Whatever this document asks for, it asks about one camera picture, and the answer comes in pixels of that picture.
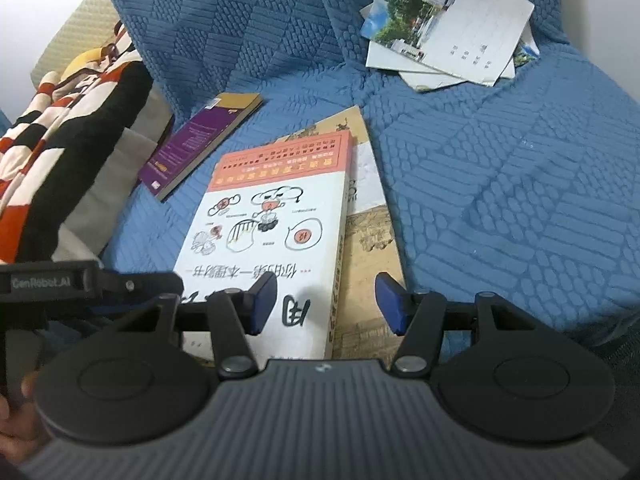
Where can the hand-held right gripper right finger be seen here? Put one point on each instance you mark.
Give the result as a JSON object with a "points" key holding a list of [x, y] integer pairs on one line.
{"points": [[390, 305]]}

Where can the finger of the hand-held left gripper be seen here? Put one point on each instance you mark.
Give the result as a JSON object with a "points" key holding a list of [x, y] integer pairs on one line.
{"points": [[130, 286]]}

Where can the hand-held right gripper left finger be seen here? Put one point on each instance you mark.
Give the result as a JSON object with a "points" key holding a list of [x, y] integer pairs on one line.
{"points": [[262, 305]]}

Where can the painting cover book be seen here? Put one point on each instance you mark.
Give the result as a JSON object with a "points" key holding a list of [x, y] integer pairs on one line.
{"points": [[370, 240]]}

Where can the white cartoon cover book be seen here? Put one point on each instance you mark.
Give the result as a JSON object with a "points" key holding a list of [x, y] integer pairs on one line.
{"points": [[260, 230]]}

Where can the purple book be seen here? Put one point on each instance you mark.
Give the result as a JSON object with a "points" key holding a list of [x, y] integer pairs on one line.
{"points": [[195, 145]]}

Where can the pile of postcards and papers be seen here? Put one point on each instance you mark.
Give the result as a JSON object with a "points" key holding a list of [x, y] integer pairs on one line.
{"points": [[475, 35]]}

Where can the person's left hand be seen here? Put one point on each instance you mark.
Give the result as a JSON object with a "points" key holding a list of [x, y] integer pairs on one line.
{"points": [[20, 435]]}

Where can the blue textured sofa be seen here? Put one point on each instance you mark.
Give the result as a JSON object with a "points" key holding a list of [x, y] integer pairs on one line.
{"points": [[500, 185]]}

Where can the red white black striped blanket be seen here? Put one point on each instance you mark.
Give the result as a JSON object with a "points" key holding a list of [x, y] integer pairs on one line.
{"points": [[60, 125]]}

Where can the yellow plush toy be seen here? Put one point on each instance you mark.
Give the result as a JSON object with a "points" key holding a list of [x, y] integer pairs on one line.
{"points": [[85, 57]]}

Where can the beige quilted headboard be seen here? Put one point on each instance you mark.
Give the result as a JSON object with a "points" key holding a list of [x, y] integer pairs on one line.
{"points": [[80, 20]]}

